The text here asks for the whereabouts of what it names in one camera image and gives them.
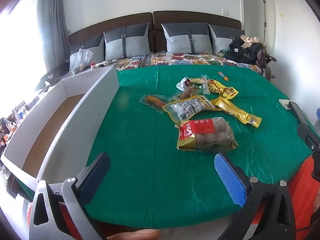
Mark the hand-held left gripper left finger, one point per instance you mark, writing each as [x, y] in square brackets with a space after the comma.
[96, 177]

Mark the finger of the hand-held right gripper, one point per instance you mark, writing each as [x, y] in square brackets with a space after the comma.
[308, 136]
[300, 113]

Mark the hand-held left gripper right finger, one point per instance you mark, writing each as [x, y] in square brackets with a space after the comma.
[230, 180]

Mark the red label longan pack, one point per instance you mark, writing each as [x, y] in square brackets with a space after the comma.
[207, 137]

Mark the yellow-edged clear sausage pack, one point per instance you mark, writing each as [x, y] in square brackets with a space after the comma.
[187, 107]

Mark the white cardboard box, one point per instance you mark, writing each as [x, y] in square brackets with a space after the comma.
[100, 92]

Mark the beige rice cracker packet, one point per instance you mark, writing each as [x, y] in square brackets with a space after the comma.
[197, 80]

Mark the white red-fruit snack packet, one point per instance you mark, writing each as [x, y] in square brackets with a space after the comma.
[183, 83]

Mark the person's left hand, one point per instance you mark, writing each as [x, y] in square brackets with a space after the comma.
[135, 235]

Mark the red cloth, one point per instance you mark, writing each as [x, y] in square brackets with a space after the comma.
[305, 200]

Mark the green cloth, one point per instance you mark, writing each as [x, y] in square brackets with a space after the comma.
[150, 155]

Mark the long yellow snack packet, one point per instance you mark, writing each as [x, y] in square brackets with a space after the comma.
[235, 111]

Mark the yellow printed snack packet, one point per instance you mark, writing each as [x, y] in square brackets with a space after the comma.
[225, 91]

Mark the black clothes pile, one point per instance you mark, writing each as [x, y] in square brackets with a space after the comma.
[245, 53]

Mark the small orange sausage stick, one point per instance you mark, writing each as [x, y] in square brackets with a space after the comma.
[223, 76]

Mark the beige cloth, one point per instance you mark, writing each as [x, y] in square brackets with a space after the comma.
[250, 41]

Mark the orange sausage clear pack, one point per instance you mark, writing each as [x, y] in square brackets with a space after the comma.
[153, 101]

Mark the brown meat clear pack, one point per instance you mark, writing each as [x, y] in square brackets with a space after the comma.
[190, 92]

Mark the narrow clear snack packet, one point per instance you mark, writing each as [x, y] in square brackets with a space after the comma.
[205, 85]

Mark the white door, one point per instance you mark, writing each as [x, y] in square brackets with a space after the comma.
[269, 17]

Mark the small red-capped bottle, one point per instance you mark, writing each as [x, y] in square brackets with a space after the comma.
[92, 66]

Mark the small white box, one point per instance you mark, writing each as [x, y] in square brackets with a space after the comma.
[103, 64]

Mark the clear plastic bag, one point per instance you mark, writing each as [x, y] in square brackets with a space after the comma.
[82, 60]

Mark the floral bedsheet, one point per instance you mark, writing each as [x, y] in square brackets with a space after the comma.
[190, 58]

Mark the grey curtain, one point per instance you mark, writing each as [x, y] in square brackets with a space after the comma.
[52, 17]

